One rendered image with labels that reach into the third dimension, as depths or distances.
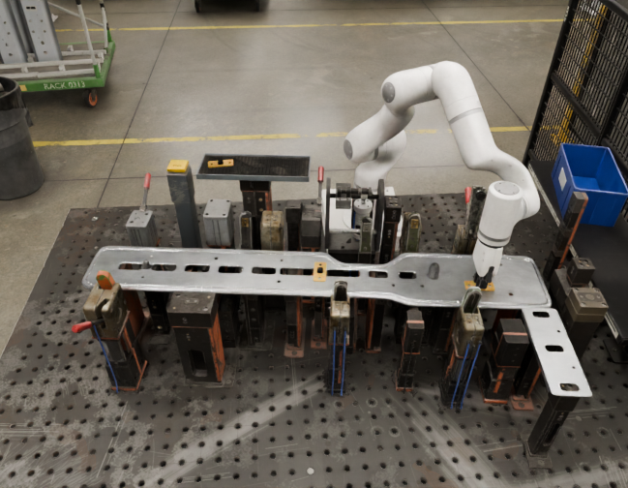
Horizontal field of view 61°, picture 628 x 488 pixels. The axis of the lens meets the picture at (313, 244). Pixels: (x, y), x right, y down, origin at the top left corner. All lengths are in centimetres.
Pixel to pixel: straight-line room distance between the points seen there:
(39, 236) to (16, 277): 37
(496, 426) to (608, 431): 31
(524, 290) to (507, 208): 35
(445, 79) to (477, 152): 21
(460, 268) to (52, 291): 146
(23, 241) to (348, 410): 260
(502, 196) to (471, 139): 17
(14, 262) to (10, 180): 71
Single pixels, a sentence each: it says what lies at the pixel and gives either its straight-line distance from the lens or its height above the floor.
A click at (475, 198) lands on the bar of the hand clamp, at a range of 168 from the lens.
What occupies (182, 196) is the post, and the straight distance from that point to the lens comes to 188.
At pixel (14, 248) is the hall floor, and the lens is 371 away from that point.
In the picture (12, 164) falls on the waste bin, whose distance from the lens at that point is 403.
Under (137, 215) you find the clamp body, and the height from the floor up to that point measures 106.
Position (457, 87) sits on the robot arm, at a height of 153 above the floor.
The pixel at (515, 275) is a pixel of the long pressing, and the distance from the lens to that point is 171.
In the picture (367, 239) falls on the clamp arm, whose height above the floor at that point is 103.
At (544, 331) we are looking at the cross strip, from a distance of 158.
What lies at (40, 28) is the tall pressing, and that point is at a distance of 548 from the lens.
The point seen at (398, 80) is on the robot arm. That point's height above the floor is 149.
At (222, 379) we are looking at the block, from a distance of 172.
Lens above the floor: 209
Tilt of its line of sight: 40 degrees down
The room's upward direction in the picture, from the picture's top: straight up
